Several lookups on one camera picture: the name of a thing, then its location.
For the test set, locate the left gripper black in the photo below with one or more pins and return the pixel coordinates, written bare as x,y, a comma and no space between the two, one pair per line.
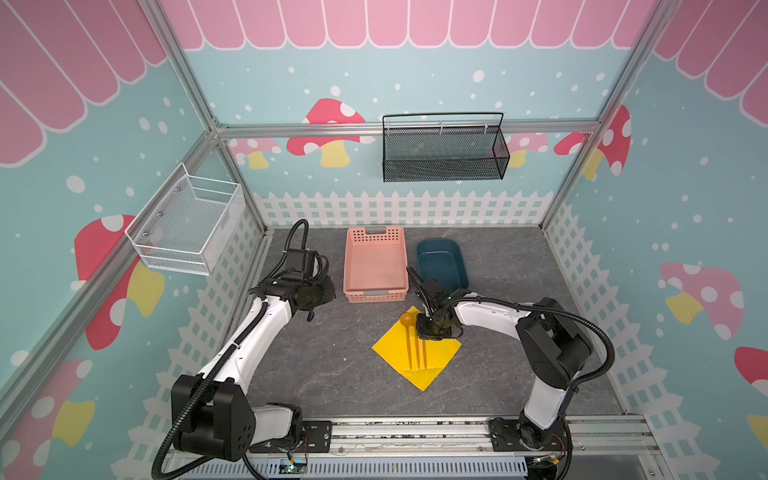
329,293

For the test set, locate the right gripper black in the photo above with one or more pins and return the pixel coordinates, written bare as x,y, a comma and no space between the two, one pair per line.
429,327

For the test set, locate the orange plastic spoon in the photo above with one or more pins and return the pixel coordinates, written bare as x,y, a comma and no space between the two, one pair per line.
406,320

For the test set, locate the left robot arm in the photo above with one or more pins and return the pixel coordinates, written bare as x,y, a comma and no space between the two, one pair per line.
211,415

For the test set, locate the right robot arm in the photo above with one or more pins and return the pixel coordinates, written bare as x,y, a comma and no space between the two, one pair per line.
563,349

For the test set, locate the teal plastic tray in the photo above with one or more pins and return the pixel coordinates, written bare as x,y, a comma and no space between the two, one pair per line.
441,259

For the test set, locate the pink plastic basket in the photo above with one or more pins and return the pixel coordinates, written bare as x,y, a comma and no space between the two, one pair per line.
375,265

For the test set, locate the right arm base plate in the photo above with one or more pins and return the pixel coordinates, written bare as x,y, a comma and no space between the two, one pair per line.
521,434

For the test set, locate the white wire wall basket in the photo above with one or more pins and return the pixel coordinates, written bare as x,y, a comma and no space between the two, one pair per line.
187,224

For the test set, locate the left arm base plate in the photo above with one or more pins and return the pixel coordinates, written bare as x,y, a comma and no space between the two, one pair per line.
311,437

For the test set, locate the black mesh wall basket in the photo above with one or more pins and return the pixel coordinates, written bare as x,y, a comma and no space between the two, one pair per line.
441,147

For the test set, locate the aluminium mounting rail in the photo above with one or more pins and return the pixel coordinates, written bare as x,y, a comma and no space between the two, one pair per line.
591,435

